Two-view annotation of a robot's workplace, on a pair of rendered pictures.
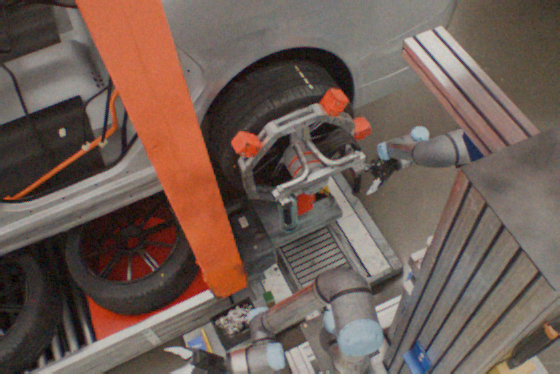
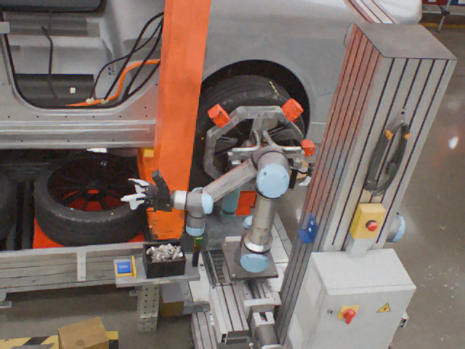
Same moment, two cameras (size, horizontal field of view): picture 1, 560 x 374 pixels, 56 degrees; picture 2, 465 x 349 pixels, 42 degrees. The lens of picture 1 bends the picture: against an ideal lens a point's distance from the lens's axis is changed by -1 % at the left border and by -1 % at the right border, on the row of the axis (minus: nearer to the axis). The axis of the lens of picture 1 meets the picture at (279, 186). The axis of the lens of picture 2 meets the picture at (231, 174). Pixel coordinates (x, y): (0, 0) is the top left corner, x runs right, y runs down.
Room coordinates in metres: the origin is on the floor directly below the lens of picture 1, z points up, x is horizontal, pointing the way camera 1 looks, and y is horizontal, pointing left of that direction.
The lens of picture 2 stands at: (-1.43, 0.01, 2.75)
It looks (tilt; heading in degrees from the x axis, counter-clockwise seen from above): 37 degrees down; 0
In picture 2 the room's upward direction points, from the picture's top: 10 degrees clockwise
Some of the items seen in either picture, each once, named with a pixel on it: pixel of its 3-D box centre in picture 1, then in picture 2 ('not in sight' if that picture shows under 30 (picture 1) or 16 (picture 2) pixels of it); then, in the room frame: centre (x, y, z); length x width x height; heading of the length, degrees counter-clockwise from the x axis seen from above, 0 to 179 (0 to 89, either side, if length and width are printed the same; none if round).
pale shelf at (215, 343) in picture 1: (233, 332); (156, 270); (0.76, 0.29, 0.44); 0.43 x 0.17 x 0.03; 110
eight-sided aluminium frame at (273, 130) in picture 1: (298, 156); (252, 150); (1.39, -0.10, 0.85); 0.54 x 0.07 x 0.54; 110
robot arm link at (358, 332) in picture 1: (352, 344); (263, 216); (0.43, -0.16, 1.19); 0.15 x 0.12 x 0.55; 3
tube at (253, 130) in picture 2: (288, 161); (246, 136); (1.24, -0.05, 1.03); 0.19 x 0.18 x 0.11; 20
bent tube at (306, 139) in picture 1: (331, 143); (281, 135); (1.31, -0.23, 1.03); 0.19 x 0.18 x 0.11; 20
